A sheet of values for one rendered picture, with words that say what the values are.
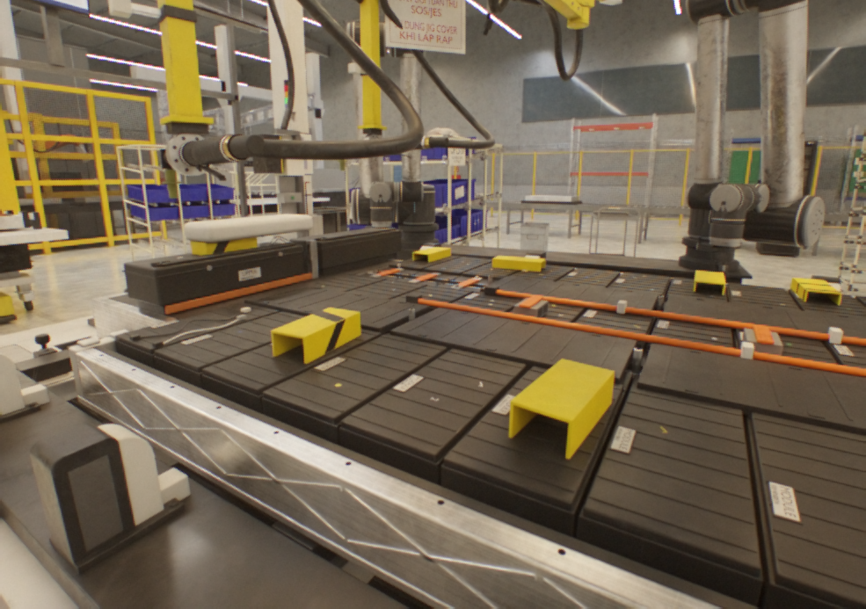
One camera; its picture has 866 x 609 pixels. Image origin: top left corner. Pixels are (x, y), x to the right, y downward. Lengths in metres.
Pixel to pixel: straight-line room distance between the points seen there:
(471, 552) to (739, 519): 0.23
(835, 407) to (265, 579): 0.71
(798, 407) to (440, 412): 0.45
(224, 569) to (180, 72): 0.86
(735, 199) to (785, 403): 1.25
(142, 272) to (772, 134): 2.06
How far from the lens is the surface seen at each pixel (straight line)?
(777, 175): 2.14
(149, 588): 0.62
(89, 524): 0.66
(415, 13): 1.98
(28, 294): 6.07
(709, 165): 2.11
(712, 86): 2.09
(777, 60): 2.04
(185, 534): 0.67
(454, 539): 0.45
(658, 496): 0.49
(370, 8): 1.89
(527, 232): 7.49
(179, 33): 1.08
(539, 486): 0.47
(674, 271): 2.23
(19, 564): 0.80
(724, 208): 1.92
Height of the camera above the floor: 1.29
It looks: 13 degrees down
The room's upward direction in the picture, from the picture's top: straight up
